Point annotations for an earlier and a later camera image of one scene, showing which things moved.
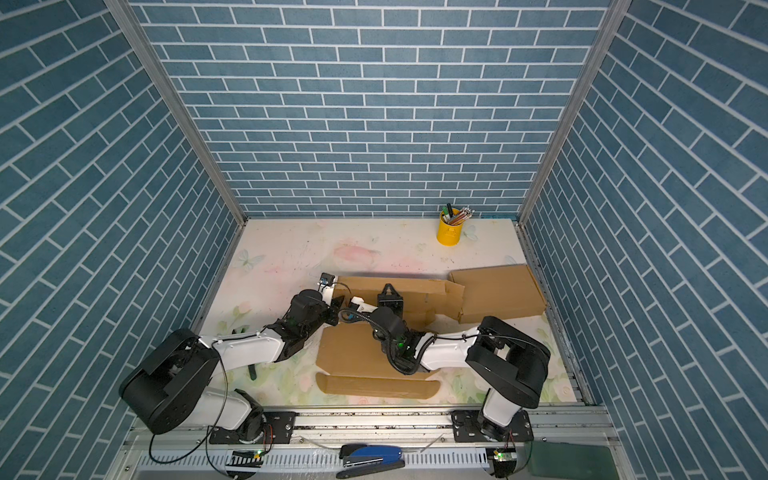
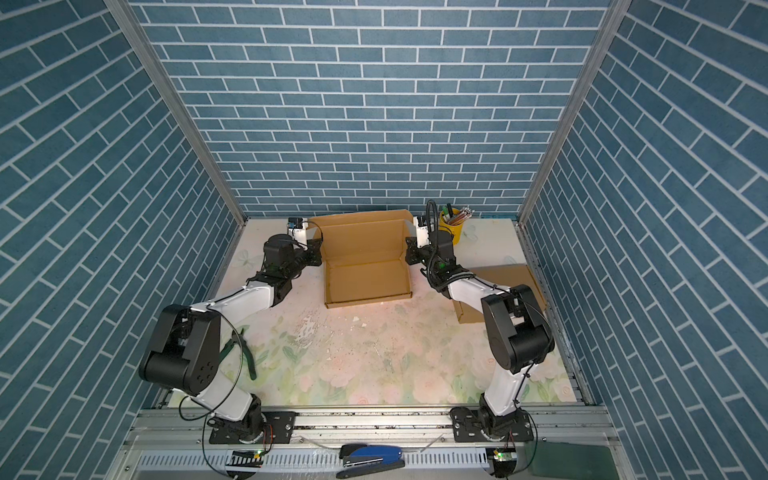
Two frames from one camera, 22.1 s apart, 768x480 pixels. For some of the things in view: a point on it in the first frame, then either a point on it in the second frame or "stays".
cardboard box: x=498 y=292 stays
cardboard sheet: x=351 y=361 to x=365 y=256
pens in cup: x=454 y=216 stays
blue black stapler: x=363 y=458 stays
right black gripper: x=395 y=303 to x=413 y=250
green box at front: x=571 y=461 stays
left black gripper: x=334 y=310 to x=313 y=251
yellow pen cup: x=448 y=234 stays
